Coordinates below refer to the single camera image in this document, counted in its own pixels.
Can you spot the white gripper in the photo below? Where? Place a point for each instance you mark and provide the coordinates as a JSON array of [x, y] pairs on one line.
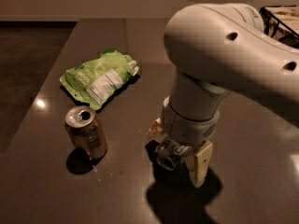
[[188, 129]]

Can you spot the white green 7up can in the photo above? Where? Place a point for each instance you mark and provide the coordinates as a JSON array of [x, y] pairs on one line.
[[170, 155]]

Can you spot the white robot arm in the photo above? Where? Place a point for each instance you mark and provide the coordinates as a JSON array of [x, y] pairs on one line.
[[217, 49]]

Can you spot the brown soda can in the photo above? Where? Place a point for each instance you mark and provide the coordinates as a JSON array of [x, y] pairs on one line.
[[85, 130]]

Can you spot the green chip bag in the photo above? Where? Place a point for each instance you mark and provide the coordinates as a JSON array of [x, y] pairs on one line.
[[95, 81]]

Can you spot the black wire basket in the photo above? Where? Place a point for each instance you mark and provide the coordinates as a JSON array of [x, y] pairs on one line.
[[282, 24]]

